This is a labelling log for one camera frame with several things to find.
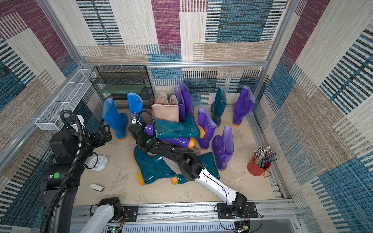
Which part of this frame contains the blue boot from pile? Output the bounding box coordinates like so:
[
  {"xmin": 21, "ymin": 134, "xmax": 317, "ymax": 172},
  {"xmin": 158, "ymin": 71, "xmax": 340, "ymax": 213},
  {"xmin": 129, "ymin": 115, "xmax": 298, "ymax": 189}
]
[{"xmin": 127, "ymin": 92, "xmax": 143, "ymax": 116}]

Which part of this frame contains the teal boot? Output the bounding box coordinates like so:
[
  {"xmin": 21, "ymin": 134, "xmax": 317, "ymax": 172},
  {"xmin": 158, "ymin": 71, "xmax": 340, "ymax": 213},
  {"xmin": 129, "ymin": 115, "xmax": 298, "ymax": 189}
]
[
  {"xmin": 155, "ymin": 114, "xmax": 205, "ymax": 139},
  {"xmin": 172, "ymin": 152, "xmax": 220, "ymax": 185},
  {"xmin": 211, "ymin": 86, "xmax": 227, "ymax": 127},
  {"xmin": 134, "ymin": 146, "xmax": 178, "ymax": 186}
]

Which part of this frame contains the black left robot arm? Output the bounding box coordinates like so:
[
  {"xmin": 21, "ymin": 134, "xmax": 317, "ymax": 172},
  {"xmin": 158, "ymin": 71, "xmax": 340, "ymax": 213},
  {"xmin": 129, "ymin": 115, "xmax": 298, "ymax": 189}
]
[{"xmin": 40, "ymin": 110, "xmax": 112, "ymax": 233}]

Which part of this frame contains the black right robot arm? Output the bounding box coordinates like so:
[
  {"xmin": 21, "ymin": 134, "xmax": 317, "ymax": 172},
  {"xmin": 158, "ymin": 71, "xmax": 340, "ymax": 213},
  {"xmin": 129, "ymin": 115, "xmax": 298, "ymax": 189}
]
[{"xmin": 129, "ymin": 110, "xmax": 247, "ymax": 217}]

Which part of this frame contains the purple boot lying in pile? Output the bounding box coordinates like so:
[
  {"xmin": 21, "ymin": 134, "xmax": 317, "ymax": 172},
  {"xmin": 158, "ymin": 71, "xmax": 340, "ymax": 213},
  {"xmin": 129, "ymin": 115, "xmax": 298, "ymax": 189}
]
[{"xmin": 144, "ymin": 124, "xmax": 195, "ymax": 149}]

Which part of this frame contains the white round alarm clock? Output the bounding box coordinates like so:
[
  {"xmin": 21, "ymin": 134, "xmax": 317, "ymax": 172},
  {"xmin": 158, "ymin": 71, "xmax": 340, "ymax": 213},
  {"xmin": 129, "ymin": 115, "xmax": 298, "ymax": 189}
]
[{"xmin": 85, "ymin": 154, "xmax": 108, "ymax": 171}]

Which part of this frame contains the beige boot standing front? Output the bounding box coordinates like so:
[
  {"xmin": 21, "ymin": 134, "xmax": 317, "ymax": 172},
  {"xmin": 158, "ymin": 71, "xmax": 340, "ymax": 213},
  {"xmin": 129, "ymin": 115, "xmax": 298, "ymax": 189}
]
[{"xmin": 152, "ymin": 104, "xmax": 179, "ymax": 122}]

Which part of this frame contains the beige boot back left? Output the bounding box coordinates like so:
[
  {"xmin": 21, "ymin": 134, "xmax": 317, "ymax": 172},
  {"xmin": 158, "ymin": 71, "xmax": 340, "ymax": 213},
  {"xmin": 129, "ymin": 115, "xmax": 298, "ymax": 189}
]
[{"xmin": 154, "ymin": 92, "xmax": 169, "ymax": 105}]

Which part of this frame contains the small grey eraser block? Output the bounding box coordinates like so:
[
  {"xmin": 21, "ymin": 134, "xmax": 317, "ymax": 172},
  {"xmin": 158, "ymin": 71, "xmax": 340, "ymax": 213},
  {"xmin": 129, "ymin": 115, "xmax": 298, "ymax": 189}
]
[{"xmin": 90, "ymin": 183, "xmax": 104, "ymax": 192}]

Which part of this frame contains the green pad on shelf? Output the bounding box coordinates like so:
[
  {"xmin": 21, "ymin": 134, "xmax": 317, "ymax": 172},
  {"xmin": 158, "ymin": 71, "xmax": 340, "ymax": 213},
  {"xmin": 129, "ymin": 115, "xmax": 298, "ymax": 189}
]
[{"xmin": 100, "ymin": 84, "xmax": 145, "ymax": 94}]

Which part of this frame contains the beige boot lying in pile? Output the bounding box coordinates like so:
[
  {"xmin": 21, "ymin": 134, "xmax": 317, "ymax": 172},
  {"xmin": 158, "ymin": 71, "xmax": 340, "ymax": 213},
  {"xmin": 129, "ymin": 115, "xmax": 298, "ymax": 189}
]
[{"xmin": 163, "ymin": 157, "xmax": 182, "ymax": 175}]

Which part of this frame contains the teal boot standing back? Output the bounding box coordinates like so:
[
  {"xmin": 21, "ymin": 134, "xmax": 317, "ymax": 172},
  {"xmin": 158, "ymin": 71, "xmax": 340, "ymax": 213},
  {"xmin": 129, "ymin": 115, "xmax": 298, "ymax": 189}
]
[{"xmin": 211, "ymin": 86, "xmax": 227, "ymax": 127}]

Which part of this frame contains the red pencil bucket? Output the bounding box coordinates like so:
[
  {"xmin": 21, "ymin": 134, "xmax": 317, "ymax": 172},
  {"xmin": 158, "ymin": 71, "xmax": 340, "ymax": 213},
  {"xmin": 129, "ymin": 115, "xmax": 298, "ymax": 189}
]
[{"xmin": 247, "ymin": 157, "xmax": 272, "ymax": 178}]

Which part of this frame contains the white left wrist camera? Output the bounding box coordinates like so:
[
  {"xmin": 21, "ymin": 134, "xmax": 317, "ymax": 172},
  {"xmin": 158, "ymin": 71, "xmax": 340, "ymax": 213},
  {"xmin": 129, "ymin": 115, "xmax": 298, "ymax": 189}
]
[{"xmin": 69, "ymin": 115, "xmax": 86, "ymax": 132}]

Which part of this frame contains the white wire mesh basket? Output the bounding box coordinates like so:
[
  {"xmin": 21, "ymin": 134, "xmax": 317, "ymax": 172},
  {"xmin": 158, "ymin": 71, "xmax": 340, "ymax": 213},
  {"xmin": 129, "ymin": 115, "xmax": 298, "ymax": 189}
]
[{"xmin": 35, "ymin": 69, "xmax": 92, "ymax": 131}]

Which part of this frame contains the black wire shelf rack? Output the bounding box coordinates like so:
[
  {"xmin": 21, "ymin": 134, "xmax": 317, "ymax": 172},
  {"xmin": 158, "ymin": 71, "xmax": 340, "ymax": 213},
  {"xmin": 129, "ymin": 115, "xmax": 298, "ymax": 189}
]
[{"xmin": 88, "ymin": 65, "xmax": 155, "ymax": 109}]

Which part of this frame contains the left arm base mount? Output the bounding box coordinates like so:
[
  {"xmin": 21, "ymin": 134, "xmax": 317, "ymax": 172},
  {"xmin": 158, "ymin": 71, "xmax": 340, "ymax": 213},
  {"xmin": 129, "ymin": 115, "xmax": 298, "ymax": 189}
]
[{"xmin": 108, "ymin": 205, "xmax": 139, "ymax": 223}]

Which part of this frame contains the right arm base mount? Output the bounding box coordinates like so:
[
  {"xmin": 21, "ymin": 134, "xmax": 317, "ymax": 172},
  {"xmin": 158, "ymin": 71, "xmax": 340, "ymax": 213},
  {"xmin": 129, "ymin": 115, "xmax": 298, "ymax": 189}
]
[{"xmin": 214, "ymin": 202, "xmax": 259, "ymax": 219}]

